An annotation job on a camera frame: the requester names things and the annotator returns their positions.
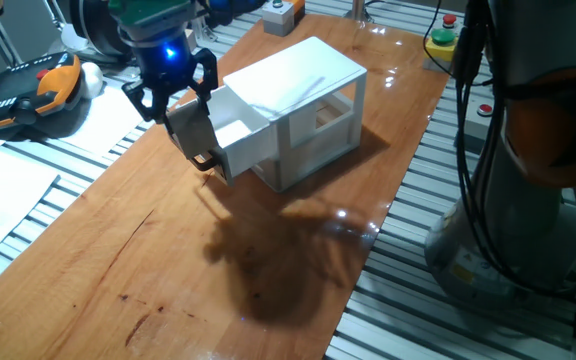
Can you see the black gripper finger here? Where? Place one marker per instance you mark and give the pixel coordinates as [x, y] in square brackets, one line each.
[154, 102]
[207, 75]

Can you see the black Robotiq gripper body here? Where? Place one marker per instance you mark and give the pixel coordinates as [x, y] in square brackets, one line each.
[165, 57]

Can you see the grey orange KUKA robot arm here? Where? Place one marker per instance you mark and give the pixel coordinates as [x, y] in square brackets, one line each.
[533, 125]

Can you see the white printed paper sheet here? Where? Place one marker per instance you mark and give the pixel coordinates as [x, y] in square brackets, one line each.
[3, 200]
[103, 122]

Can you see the black round spool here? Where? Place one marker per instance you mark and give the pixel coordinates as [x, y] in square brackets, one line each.
[98, 30]

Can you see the grey green-button box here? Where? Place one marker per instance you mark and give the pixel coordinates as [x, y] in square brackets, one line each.
[278, 19]

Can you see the orange red-button box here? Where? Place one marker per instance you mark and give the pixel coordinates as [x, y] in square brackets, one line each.
[298, 7]

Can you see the thin grey metal rod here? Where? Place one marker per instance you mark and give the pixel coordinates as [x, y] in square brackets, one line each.
[55, 12]

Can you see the black orange teach pendant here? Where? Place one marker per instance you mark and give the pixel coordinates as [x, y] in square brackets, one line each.
[23, 95]

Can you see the glossy orange wooden board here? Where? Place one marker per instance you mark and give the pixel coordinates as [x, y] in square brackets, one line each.
[118, 275]

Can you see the yellow green-button box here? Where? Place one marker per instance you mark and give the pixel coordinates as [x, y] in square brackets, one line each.
[438, 52]

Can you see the small grey red-button box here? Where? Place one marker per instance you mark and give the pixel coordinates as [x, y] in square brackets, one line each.
[449, 21]

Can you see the white plastic drawer cabinet frame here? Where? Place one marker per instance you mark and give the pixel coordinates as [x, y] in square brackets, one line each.
[293, 75]

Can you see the aluminium frame post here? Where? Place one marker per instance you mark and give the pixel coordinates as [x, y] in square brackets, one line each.
[359, 9]

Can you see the small grey switch box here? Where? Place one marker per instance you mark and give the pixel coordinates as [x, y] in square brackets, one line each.
[478, 125]

